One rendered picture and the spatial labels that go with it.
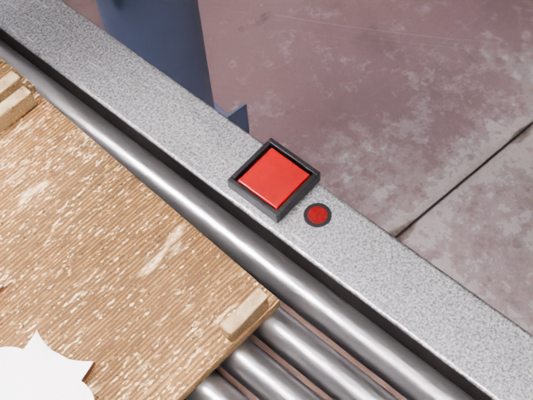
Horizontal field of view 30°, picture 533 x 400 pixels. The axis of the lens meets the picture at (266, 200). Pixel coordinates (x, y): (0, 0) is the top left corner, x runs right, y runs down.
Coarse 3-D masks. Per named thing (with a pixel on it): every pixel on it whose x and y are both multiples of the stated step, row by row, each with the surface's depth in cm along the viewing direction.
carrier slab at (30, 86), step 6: (0, 60) 123; (0, 66) 123; (6, 66) 123; (0, 72) 122; (6, 72) 122; (0, 78) 122; (24, 78) 122; (24, 84) 121; (30, 84) 121; (30, 90) 121
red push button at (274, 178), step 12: (264, 156) 115; (276, 156) 115; (252, 168) 114; (264, 168) 114; (276, 168) 114; (288, 168) 114; (300, 168) 114; (240, 180) 114; (252, 180) 113; (264, 180) 113; (276, 180) 113; (288, 180) 113; (300, 180) 113; (252, 192) 113; (264, 192) 113; (276, 192) 112; (288, 192) 112; (276, 204) 112
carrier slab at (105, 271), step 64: (64, 128) 118; (0, 192) 113; (64, 192) 113; (128, 192) 113; (0, 256) 109; (64, 256) 109; (128, 256) 108; (192, 256) 108; (0, 320) 105; (64, 320) 105; (128, 320) 105; (192, 320) 104; (256, 320) 104; (128, 384) 101; (192, 384) 101
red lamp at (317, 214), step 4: (312, 208) 113; (316, 208) 113; (320, 208) 113; (312, 212) 113; (316, 212) 112; (320, 212) 112; (324, 212) 112; (308, 216) 112; (312, 216) 112; (316, 216) 112; (320, 216) 112; (324, 216) 112; (312, 220) 112; (316, 220) 112; (320, 220) 112; (324, 220) 112
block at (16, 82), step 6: (12, 72) 119; (6, 78) 118; (12, 78) 118; (18, 78) 119; (0, 84) 118; (6, 84) 118; (12, 84) 118; (18, 84) 119; (0, 90) 118; (6, 90) 118; (12, 90) 119; (0, 96) 118; (6, 96) 119; (0, 102) 118
